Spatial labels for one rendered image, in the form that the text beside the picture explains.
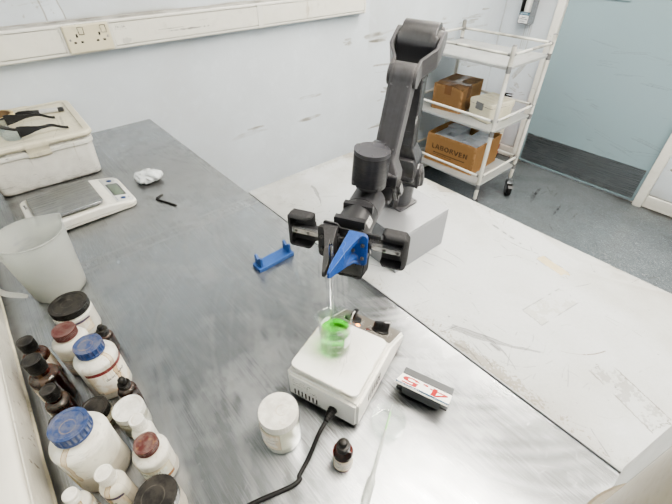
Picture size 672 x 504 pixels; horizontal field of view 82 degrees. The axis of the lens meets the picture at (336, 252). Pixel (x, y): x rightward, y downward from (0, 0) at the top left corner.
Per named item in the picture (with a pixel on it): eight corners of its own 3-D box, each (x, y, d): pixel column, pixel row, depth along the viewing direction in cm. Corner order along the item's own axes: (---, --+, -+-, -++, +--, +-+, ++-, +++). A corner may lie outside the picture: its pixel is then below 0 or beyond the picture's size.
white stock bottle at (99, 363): (84, 393, 67) (54, 353, 60) (113, 363, 71) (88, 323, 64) (113, 406, 65) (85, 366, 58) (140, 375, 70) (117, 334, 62)
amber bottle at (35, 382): (79, 383, 68) (50, 344, 61) (74, 405, 65) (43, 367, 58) (50, 390, 67) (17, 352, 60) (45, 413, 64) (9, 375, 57)
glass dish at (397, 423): (398, 405, 65) (399, 398, 64) (410, 437, 61) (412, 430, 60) (366, 412, 64) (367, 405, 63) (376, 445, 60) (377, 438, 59)
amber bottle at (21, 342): (35, 376, 69) (5, 342, 63) (57, 361, 72) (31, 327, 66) (45, 388, 68) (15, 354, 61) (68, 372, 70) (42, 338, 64)
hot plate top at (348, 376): (326, 317, 70) (326, 313, 69) (388, 343, 65) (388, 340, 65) (288, 367, 62) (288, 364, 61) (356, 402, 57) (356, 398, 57)
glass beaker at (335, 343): (353, 337, 66) (355, 304, 61) (349, 364, 62) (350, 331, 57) (318, 332, 66) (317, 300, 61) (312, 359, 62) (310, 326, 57)
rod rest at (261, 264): (286, 248, 97) (285, 237, 95) (294, 255, 96) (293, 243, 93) (252, 266, 92) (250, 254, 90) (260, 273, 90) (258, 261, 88)
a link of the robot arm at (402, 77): (401, 26, 68) (385, 13, 58) (448, 33, 65) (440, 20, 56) (367, 187, 79) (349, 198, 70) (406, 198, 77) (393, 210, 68)
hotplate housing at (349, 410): (343, 316, 80) (344, 289, 75) (403, 341, 75) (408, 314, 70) (281, 404, 65) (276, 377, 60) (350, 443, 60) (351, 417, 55)
